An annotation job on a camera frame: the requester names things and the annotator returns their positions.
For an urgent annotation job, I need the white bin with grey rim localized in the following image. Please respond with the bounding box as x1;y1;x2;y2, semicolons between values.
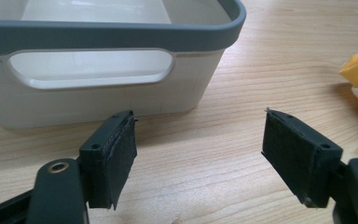
0;0;248;130

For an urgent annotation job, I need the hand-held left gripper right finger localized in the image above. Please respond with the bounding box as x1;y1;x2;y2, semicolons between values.
260;106;344;209

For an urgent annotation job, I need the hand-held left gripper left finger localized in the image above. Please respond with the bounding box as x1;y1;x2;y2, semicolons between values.
78;109;138;211

